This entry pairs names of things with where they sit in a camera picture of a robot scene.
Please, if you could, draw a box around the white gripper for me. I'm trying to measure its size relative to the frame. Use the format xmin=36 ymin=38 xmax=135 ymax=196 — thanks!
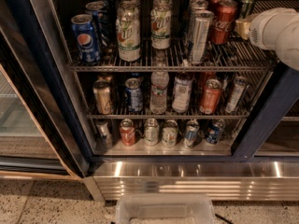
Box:
xmin=235 ymin=7 xmax=296 ymax=49

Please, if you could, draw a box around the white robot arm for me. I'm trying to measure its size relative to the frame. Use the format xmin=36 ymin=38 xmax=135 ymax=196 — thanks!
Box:
xmin=235 ymin=7 xmax=299 ymax=71

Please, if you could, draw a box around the front red Coca-Cola can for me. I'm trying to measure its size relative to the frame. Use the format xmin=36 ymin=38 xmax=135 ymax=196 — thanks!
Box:
xmin=210 ymin=0 xmax=237 ymax=45

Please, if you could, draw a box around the front green can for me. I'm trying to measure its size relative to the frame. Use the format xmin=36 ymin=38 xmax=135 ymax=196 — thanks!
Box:
xmin=239 ymin=0 xmax=255 ymax=19

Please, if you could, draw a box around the front silver slim can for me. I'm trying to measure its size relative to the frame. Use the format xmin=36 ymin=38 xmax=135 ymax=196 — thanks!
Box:
xmin=188 ymin=10 xmax=214 ymax=65

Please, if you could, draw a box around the silver slim can middle shelf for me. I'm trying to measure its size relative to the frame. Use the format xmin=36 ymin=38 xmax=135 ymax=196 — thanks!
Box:
xmin=225 ymin=76 xmax=249 ymax=114

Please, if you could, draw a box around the red can middle shelf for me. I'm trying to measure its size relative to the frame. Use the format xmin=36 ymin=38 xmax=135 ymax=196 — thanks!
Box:
xmin=199 ymin=78 xmax=222 ymax=115

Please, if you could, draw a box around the red can shelf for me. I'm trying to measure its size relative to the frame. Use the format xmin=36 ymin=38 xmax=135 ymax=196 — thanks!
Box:
xmin=120 ymin=119 xmax=135 ymax=147
xmin=199 ymin=78 xmax=222 ymax=115

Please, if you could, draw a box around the front right 7UP can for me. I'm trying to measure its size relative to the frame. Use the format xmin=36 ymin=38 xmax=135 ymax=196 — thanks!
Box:
xmin=150 ymin=5 xmax=172 ymax=49

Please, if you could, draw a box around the blue Pepsi can bottom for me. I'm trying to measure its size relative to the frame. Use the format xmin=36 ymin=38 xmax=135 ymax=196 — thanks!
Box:
xmin=205 ymin=119 xmax=225 ymax=144

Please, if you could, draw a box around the stainless steel fridge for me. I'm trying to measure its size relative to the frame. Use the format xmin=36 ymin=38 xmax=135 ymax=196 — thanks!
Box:
xmin=24 ymin=0 xmax=299 ymax=203

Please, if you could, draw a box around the silver blue can bottom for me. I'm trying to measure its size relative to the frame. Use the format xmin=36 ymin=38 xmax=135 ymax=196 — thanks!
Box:
xmin=182 ymin=119 xmax=199 ymax=148

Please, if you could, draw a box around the front left 7UP can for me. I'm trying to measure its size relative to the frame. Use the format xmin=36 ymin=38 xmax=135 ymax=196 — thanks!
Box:
xmin=116 ymin=2 xmax=140 ymax=62

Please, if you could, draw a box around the white 7UP can bottom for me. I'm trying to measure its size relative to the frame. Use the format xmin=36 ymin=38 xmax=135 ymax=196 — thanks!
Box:
xmin=162 ymin=119 xmax=178 ymax=147

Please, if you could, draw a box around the blue can middle shelf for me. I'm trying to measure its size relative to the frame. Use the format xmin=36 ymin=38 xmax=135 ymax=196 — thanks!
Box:
xmin=125 ymin=77 xmax=143 ymax=113

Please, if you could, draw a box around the white can bottom shelf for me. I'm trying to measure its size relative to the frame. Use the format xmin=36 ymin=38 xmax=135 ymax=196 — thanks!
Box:
xmin=144 ymin=119 xmax=159 ymax=146

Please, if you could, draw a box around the gold can middle shelf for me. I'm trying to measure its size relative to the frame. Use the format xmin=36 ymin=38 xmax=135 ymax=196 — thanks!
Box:
xmin=93 ymin=80 xmax=113 ymax=115

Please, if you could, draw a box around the red can bottom shelf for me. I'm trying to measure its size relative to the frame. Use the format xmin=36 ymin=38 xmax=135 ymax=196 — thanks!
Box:
xmin=120 ymin=119 xmax=135 ymax=147

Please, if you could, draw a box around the front blue Pepsi can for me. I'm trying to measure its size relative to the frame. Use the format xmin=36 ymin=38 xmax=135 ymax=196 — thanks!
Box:
xmin=71 ymin=14 xmax=101 ymax=63

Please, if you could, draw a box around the silver can bottom left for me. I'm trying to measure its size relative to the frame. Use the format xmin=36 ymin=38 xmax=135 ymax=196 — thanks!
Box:
xmin=95 ymin=119 xmax=112 ymax=147

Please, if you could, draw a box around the open glass fridge door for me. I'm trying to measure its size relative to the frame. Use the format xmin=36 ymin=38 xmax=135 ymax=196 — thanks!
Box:
xmin=0 ymin=0 xmax=92 ymax=179

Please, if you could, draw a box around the labelled dark bottle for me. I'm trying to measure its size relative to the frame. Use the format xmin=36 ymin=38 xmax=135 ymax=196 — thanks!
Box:
xmin=172 ymin=72 xmax=194 ymax=113

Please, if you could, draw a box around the clear water bottle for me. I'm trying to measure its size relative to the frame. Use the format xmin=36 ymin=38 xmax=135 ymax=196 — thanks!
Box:
xmin=149 ymin=49 xmax=170 ymax=116

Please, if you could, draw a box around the clear plastic bin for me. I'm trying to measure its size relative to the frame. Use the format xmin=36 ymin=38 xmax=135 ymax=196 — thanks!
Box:
xmin=116 ymin=193 xmax=215 ymax=224

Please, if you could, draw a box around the top wire shelf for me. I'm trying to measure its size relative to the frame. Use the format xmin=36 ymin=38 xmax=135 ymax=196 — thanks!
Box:
xmin=68 ymin=0 xmax=299 ymax=73

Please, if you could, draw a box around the wire shelf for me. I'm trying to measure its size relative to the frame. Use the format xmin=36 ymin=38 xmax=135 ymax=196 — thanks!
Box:
xmin=86 ymin=107 xmax=249 ymax=119
xmin=68 ymin=0 xmax=299 ymax=73

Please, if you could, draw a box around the middle wire shelf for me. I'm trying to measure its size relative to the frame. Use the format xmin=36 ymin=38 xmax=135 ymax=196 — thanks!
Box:
xmin=86 ymin=107 xmax=249 ymax=119

